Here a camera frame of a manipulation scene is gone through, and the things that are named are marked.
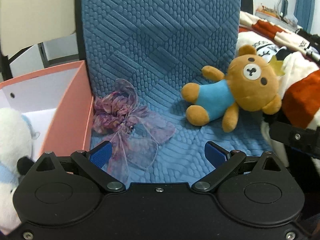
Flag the beige chair backrest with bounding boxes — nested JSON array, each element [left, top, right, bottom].
[[1, 0, 75, 56]]

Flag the brown teddy bear blue shirt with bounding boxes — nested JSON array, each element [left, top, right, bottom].
[[181, 45, 281, 133]]

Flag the white orange patterned blanket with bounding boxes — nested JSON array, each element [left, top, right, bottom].
[[236, 11, 320, 153]]

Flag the blue quilted chair cover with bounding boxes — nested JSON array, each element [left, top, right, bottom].
[[81, 0, 270, 185]]

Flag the purple pink fabric scrunchie bow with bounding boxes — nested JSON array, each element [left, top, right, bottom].
[[93, 79, 175, 183]]

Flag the white plush with blue scarf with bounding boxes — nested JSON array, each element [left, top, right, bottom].
[[1, 108, 39, 235]]

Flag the pink cardboard storage box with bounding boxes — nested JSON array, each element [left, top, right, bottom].
[[1, 61, 94, 160]]

